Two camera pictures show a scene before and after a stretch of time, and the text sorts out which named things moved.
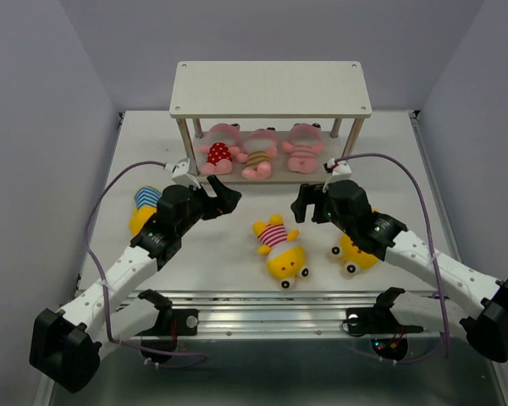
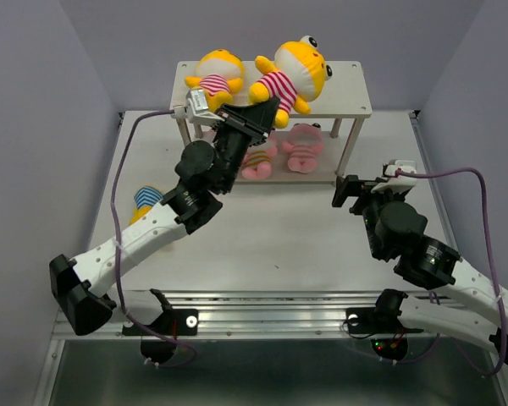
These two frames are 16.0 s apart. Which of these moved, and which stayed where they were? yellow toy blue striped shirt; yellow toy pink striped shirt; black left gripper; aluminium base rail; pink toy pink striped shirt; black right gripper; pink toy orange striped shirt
Moved: black right gripper; yellow toy pink striped shirt; black left gripper
Stayed: pink toy pink striped shirt; pink toy orange striped shirt; aluminium base rail; yellow toy blue striped shirt
